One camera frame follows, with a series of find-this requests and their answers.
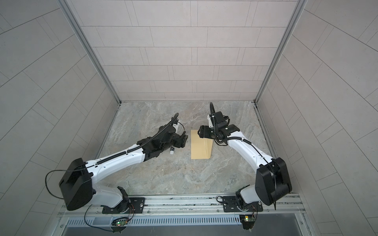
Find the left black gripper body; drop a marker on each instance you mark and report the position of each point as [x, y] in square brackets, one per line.
[177, 142]

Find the right green circuit board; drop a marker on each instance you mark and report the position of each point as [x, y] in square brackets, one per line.
[247, 221]

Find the left green circuit board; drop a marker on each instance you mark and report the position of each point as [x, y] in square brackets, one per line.
[119, 224]

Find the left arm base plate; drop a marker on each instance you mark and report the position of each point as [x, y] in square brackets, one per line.
[137, 203]

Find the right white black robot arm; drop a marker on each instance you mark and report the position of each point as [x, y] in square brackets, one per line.
[272, 178]

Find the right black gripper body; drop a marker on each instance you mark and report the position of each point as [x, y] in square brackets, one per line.
[210, 132]

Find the white slotted cable duct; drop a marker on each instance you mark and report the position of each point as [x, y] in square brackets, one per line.
[162, 220]

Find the yellow paper envelope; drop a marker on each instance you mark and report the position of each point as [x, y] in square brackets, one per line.
[201, 148]

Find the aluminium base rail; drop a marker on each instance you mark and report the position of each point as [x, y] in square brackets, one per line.
[190, 204]

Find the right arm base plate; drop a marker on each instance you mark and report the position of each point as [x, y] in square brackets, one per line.
[229, 204]

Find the green circuit board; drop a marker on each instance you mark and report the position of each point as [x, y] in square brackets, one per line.
[119, 224]
[247, 221]

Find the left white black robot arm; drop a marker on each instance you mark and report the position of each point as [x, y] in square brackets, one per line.
[80, 184]

